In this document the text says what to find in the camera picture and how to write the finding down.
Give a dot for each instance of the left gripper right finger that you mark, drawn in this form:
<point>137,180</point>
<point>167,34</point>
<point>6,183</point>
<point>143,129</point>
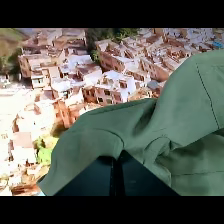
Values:
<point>140,180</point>

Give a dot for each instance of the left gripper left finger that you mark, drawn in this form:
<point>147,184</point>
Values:
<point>93,180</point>

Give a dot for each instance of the olive green shirt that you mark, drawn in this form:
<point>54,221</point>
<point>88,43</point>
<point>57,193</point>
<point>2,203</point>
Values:
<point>173,126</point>

